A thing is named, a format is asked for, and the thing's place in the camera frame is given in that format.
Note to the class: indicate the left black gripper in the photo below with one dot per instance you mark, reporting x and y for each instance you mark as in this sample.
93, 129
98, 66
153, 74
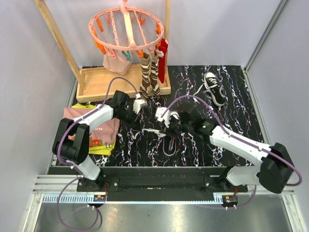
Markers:
134, 117

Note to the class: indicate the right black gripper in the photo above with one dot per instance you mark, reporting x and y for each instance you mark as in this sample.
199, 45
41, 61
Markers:
170, 133

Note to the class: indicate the white shoelace sneaker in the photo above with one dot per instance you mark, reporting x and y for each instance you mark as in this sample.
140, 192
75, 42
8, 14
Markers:
152, 131
202, 88

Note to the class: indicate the black sneaker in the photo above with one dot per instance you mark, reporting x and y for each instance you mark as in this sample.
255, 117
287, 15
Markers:
169, 147
211, 77

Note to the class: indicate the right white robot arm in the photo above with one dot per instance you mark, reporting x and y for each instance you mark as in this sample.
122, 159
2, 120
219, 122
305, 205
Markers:
271, 164

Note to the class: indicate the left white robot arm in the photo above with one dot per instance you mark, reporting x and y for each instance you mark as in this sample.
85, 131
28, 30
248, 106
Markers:
71, 143

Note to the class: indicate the pink folded t-shirt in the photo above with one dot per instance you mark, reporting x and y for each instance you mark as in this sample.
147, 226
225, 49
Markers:
103, 135

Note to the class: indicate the brown striped sock left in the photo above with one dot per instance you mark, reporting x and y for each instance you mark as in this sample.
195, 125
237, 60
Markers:
145, 68

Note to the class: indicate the brown striped sock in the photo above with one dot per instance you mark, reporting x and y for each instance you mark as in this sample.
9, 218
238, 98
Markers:
154, 74
145, 68

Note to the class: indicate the black marble pattern mat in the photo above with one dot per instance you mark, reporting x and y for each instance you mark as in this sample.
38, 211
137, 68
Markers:
219, 136

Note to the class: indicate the yellow folded t-shirt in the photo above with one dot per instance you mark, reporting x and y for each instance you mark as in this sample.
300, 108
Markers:
97, 150

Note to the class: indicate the brown striped sock right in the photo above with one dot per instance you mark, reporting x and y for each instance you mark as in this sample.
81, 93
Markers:
154, 74

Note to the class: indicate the pink cloth hanging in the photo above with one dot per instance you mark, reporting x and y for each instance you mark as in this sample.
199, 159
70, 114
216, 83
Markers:
119, 65

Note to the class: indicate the red sock hanging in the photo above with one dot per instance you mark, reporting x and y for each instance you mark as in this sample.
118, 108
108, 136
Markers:
163, 47

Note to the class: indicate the pink round clip hanger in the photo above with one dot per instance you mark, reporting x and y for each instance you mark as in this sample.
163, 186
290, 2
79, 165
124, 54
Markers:
125, 30

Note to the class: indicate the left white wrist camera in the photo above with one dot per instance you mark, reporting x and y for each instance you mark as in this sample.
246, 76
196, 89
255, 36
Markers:
138, 105

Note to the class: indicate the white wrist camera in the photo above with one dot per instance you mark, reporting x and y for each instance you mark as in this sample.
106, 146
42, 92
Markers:
138, 105
162, 114

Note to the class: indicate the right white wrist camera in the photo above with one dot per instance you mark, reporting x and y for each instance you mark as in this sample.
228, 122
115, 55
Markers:
162, 114

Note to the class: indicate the wooden rack frame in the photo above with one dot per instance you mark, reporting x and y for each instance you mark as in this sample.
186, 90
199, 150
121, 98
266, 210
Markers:
93, 83

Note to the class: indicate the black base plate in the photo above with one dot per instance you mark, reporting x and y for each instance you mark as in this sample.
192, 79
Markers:
208, 179

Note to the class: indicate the aluminium rail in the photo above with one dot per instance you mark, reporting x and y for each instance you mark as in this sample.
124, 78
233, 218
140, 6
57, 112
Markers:
64, 190

